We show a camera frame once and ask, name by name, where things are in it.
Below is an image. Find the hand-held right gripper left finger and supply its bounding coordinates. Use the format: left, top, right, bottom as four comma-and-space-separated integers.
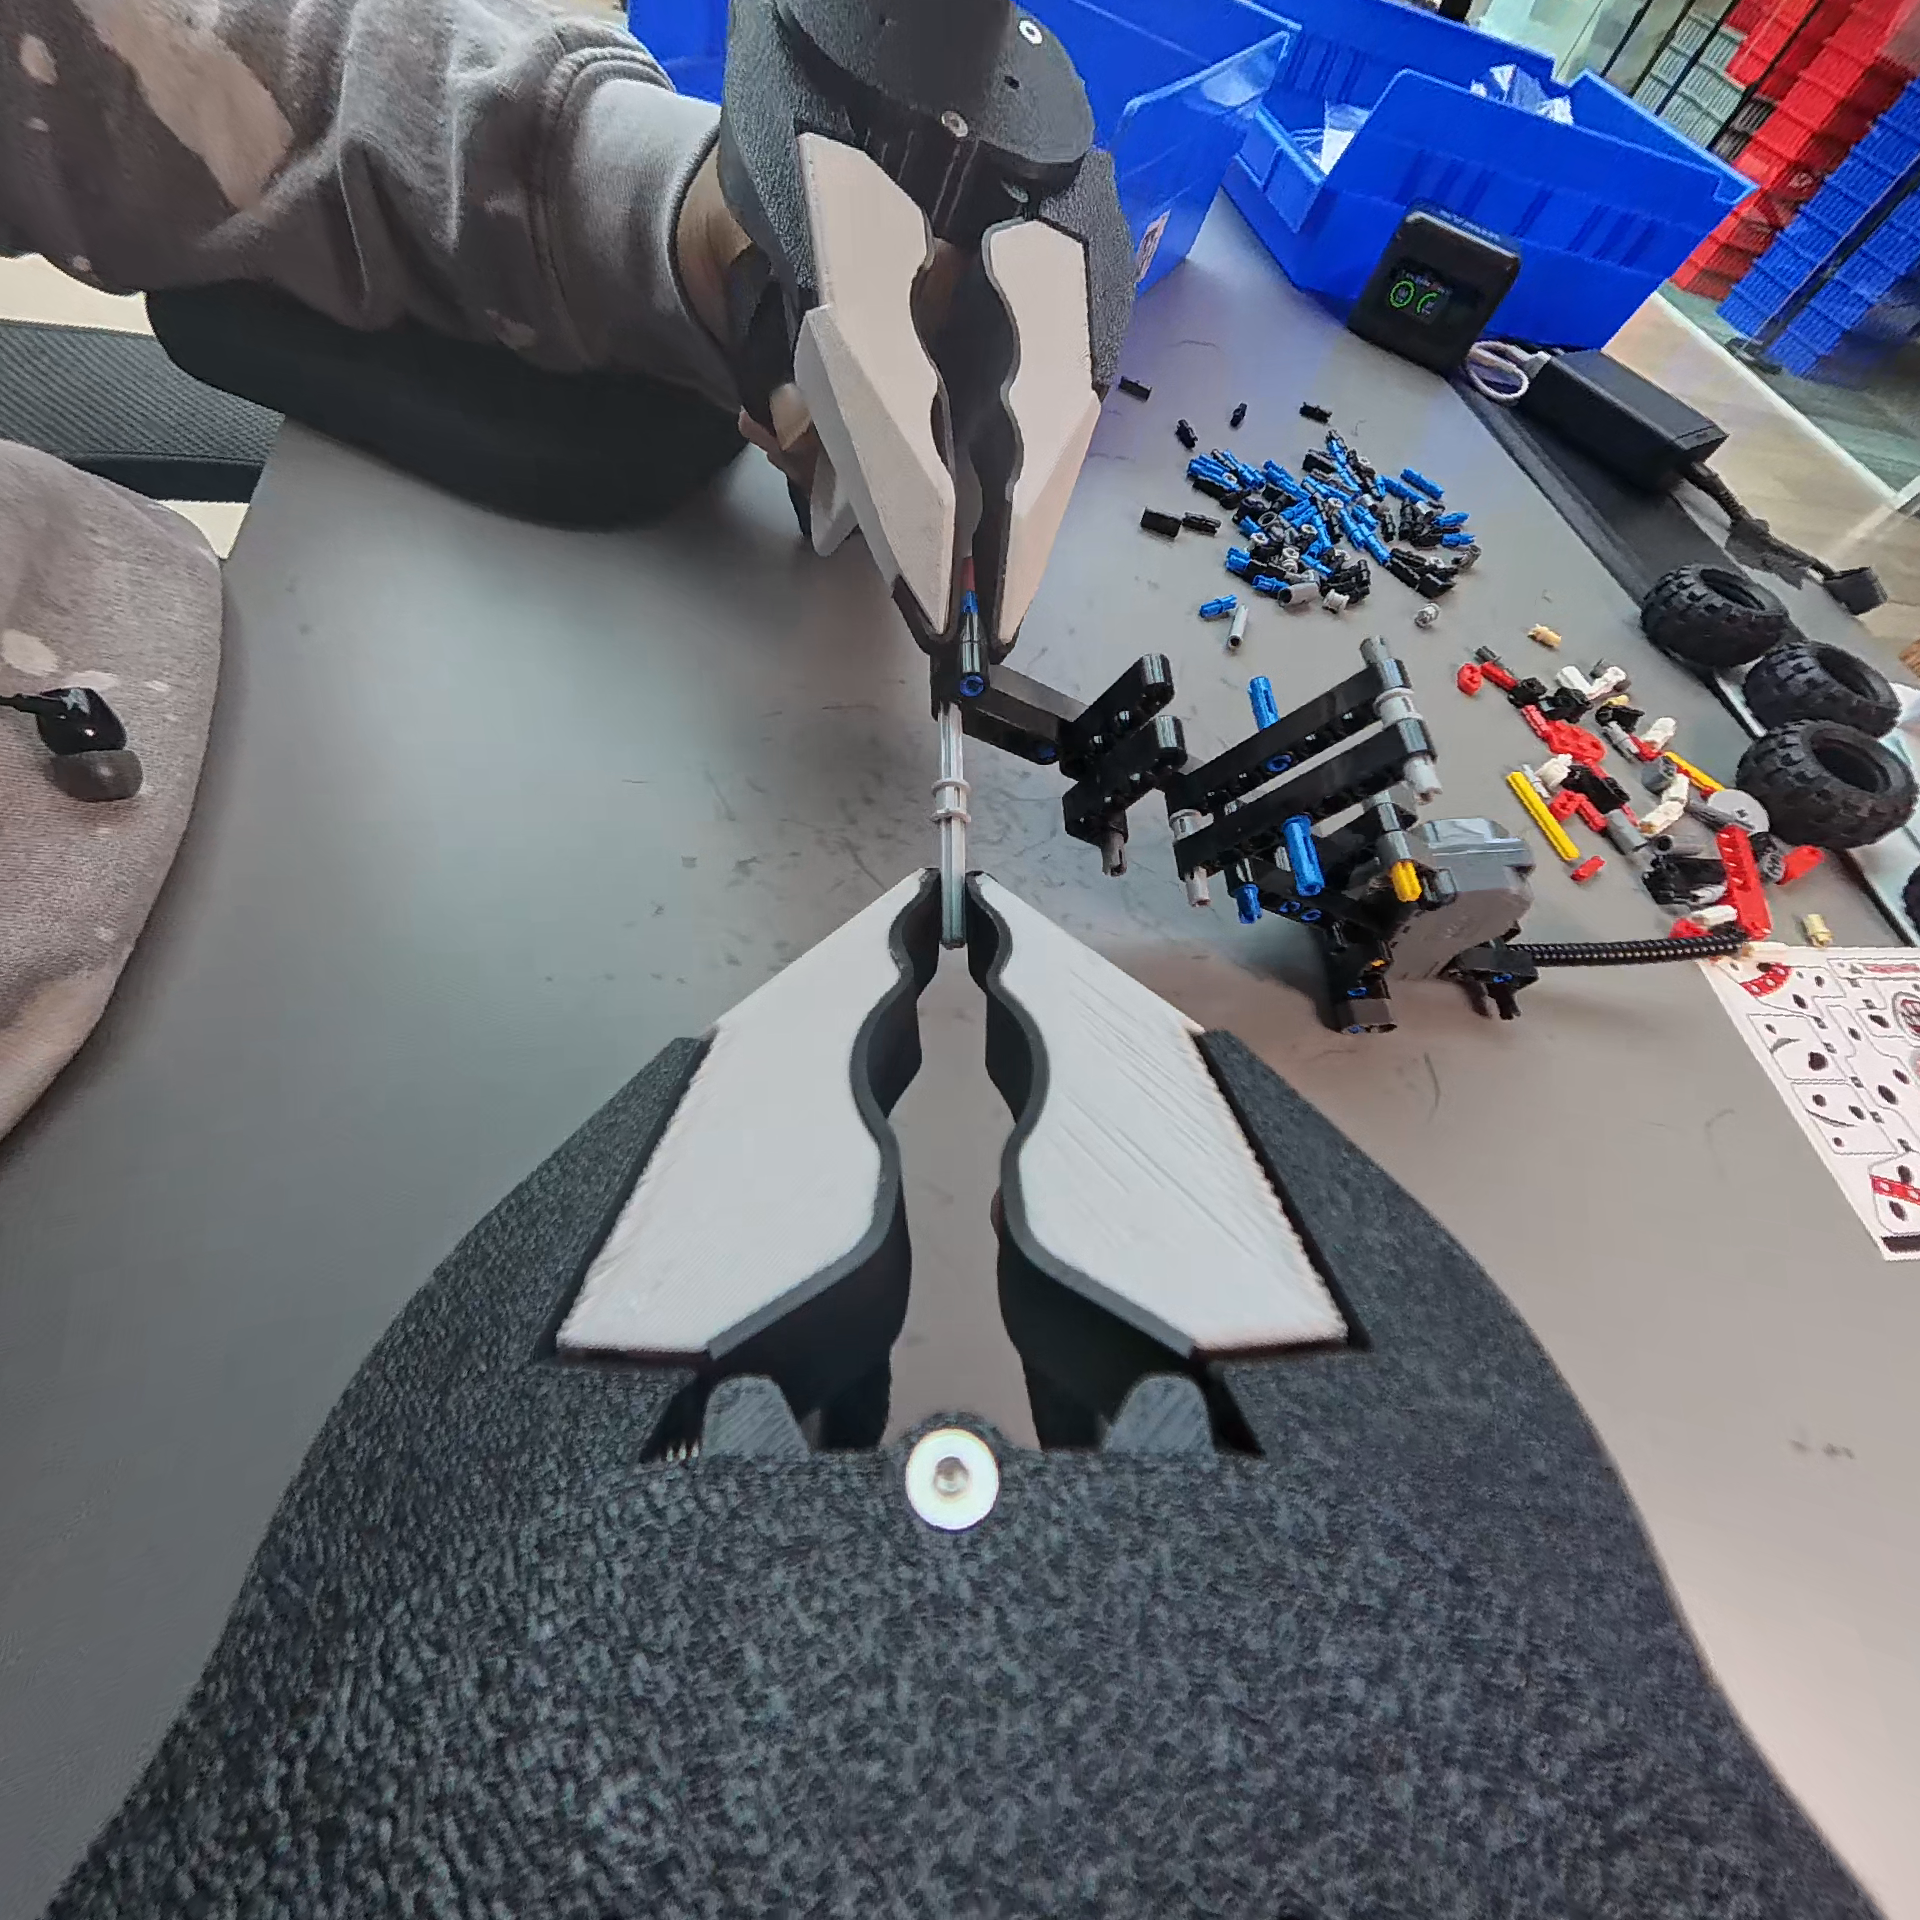
554, 866, 944, 1367

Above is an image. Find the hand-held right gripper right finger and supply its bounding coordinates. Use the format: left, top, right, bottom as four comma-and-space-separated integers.
965, 874, 1353, 1364

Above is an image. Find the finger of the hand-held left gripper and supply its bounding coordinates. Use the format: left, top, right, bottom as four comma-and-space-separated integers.
966, 216, 1106, 645
790, 132, 968, 645

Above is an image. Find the light grey toy axle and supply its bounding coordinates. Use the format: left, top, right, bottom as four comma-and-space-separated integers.
930, 702, 974, 950

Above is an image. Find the toy brick motor assembly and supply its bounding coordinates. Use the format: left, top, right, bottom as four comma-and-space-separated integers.
930, 591, 1752, 1039

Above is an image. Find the person's left forearm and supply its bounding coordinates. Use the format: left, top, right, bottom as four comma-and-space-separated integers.
0, 0, 741, 408

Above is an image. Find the grey desk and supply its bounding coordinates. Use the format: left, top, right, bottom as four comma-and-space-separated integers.
0, 195, 1920, 1920

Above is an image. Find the person's left hand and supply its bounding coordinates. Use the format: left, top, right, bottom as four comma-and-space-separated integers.
672, 147, 824, 490

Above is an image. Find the blue plastic bin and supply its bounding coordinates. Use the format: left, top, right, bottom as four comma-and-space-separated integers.
1227, 67, 1760, 350
626, 0, 1295, 290
1270, 0, 1567, 118

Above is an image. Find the pile of small connector pins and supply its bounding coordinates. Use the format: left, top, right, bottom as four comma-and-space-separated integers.
1118, 374, 1489, 648

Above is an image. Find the black armrest pad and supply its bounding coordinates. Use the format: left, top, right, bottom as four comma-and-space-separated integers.
145, 282, 751, 530

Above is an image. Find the black device with display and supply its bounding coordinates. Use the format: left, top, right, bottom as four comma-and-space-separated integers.
1346, 208, 1522, 372

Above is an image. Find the yellow toy axle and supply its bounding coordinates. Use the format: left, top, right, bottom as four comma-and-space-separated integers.
1504, 766, 1586, 866

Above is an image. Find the black power adapter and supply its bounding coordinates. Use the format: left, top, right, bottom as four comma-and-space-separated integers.
1517, 348, 1729, 493

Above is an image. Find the pile of red white pieces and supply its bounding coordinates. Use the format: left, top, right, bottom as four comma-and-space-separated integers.
1450, 622, 1840, 946

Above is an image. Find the white sticker sheet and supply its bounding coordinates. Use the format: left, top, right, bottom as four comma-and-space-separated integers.
1697, 944, 1920, 1262

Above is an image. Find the black toy tyre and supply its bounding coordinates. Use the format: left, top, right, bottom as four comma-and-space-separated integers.
1744, 642, 1903, 739
1639, 564, 1795, 671
1735, 720, 1920, 851

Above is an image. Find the person's grey spattered hoodie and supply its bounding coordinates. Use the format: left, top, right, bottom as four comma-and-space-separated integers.
0, 439, 226, 1142

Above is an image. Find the dark mesh chair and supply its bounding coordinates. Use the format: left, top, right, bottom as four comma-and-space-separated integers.
0, 320, 287, 508

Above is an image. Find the stack of red bins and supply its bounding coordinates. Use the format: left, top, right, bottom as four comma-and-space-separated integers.
1671, 0, 1920, 295

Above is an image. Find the stack of blue crates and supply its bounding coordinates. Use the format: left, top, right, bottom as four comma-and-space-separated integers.
1715, 88, 1920, 376

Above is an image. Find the black power cable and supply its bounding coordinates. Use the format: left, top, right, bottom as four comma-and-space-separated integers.
1679, 456, 1893, 618

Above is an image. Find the black drawstring toggle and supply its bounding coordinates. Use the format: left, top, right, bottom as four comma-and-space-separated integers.
0, 686, 145, 806

